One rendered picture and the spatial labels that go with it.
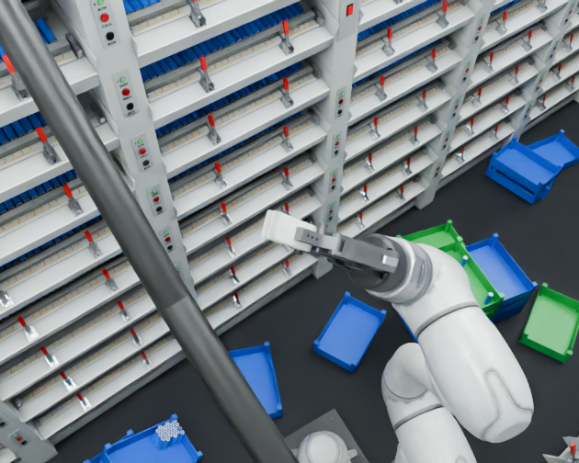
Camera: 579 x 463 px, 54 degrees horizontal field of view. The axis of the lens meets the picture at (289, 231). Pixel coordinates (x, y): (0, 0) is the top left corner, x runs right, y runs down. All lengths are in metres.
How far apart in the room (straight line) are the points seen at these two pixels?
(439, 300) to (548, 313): 2.04
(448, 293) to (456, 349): 0.08
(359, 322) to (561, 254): 1.09
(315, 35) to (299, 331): 1.34
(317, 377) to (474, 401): 1.71
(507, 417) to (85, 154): 0.60
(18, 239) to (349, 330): 1.50
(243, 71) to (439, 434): 1.03
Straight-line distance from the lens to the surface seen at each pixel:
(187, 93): 1.54
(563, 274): 3.00
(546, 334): 2.77
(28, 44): 0.40
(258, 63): 1.62
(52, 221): 1.58
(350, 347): 2.52
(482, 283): 2.31
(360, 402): 2.43
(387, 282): 0.73
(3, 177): 1.45
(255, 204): 1.99
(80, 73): 1.35
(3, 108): 1.32
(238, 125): 1.71
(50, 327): 1.86
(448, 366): 0.79
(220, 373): 0.38
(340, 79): 1.87
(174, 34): 1.42
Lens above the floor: 2.25
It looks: 52 degrees down
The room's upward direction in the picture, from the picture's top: straight up
